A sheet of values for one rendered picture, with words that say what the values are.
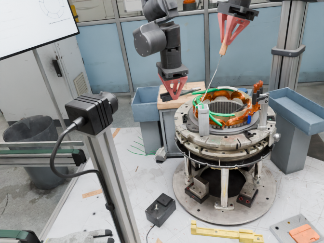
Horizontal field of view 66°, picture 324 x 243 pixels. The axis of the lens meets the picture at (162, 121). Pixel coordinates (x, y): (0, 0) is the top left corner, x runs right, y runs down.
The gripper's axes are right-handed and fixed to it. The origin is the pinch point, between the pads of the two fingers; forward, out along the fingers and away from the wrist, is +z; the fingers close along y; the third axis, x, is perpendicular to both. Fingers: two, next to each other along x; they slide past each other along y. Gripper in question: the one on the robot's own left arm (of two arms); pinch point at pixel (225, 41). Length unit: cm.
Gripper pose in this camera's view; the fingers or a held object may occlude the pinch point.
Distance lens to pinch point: 75.5
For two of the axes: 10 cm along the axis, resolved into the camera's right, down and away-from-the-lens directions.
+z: -2.3, 8.7, 4.4
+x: 8.6, -0.4, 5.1
